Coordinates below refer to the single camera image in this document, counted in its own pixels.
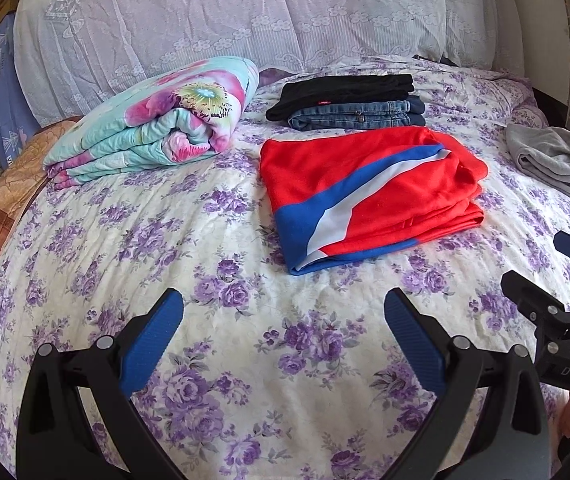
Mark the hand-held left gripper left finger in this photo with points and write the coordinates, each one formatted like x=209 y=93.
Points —
x=150 y=345

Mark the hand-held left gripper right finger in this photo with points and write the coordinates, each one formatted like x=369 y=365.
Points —
x=412 y=345

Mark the red pants with blue stripe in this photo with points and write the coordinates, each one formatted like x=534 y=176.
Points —
x=365 y=180

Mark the folded grey pants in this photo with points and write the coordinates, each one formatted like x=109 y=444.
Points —
x=550 y=155

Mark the folded black pants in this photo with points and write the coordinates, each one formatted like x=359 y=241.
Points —
x=340 y=92

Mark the purple floral bedsheet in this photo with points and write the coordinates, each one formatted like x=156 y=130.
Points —
x=165 y=240

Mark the brown orange pillow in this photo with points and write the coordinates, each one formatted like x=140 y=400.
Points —
x=5 y=195

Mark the folded teal pink floral blanket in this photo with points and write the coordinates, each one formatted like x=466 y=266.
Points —
x=130 y=130

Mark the folded blue jeans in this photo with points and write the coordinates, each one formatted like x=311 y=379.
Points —
x=355 y=114

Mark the blue patterned pillow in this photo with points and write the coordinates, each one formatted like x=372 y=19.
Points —
x=5 y=90

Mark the purple cloth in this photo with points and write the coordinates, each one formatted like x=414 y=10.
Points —
x=275 y=77

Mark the white lace pillow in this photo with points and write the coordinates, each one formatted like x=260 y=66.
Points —
x=215 y=10

